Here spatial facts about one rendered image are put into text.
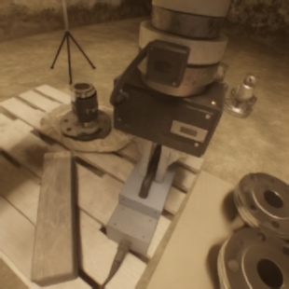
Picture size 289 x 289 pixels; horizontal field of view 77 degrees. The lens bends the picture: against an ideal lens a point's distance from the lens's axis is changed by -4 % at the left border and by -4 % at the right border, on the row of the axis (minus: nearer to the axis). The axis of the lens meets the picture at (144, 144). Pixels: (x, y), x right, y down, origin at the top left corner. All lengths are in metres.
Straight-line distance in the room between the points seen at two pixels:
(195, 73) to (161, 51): 0.07
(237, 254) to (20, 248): 0.64
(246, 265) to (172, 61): 0.56
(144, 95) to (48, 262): 0.49
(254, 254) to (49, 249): 0.58
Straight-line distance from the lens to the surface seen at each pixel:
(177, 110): 0.38
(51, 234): 0.64
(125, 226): 0.60
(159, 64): 0.31
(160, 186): 0.61
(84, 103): 0.90
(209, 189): 1.05
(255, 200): 0.80
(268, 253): 0.71
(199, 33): 0.34
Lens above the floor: 0.81
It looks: 43 degrees down
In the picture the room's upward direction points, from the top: 9 degrees clockwise
